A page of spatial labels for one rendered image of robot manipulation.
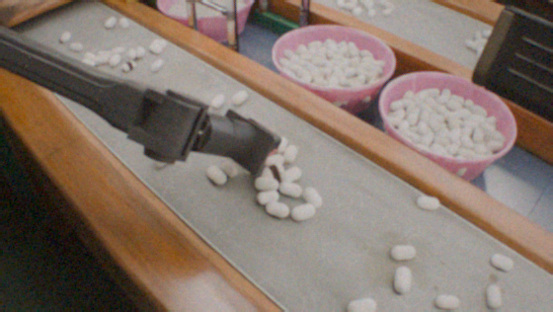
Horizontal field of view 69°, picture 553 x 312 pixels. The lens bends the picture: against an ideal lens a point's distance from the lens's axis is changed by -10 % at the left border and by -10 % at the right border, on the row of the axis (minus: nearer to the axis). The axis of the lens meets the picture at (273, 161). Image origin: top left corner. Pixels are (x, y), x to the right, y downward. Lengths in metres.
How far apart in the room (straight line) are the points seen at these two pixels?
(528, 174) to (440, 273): 0.38
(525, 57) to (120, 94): 0.43
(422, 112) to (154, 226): 0.55
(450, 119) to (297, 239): 0.41
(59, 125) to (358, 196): 0.55
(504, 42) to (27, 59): 0.53
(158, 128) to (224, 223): 0.20
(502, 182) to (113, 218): 0.70
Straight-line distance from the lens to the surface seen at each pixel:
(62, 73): 0.58
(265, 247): 0.64
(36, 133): 0.89
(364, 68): 1.01
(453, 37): 1.21
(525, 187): 0.93
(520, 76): 0.43
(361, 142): 0.77
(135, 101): 0.54
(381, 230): 0.68
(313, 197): 0.67
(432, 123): 0.88
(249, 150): 0.65
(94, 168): 0.77
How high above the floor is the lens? 1.27
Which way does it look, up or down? 44 degrees down
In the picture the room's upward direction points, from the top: straight up
